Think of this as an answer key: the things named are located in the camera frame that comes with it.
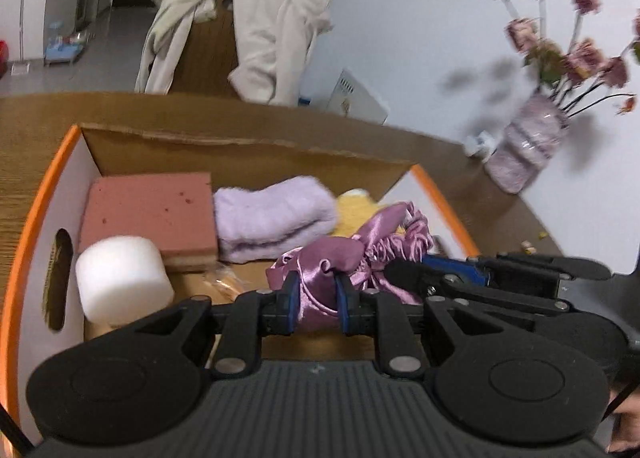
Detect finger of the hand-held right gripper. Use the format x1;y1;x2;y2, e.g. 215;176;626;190
384;258;572;317
421;251;613;297

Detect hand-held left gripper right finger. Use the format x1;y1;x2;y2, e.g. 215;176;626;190
334;274;502;380

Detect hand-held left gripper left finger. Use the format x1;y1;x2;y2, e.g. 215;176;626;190
134;269;302;380

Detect pink satin cloth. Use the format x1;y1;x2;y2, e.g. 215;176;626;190
265;235;401;334

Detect pink satin scrunchie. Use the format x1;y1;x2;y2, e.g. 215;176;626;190
350;202;435;284

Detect snack packet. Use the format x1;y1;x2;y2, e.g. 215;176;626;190
200;265;251;306

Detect purple towel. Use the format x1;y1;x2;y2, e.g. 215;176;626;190
212;175;340;263

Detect yellow plush toy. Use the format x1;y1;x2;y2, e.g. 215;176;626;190
334;189;391;239

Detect pink sponge block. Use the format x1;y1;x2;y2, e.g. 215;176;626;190
77;172;220;274

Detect white foam roll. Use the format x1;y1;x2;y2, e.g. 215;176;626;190
75;235;176;327

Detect orange cardboard box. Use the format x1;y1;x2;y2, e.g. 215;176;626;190
0;123;481;444

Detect person's right forearm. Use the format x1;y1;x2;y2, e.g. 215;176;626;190
607;380;640;455

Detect small white gadget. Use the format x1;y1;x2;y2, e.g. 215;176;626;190
462;130;501;159

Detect pink textured vase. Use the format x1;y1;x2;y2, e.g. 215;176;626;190
485;93;571;195

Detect white flat box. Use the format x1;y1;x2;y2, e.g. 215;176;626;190
325;67;391;126

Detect dried pink roses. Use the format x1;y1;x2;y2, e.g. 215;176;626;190
470;0;640;118

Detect brown chair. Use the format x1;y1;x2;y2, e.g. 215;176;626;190
170;0;241;100

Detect white clothes pile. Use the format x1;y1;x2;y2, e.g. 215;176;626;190
135;0;335;106

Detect blue floor tray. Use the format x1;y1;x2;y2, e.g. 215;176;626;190
44;20;96;66

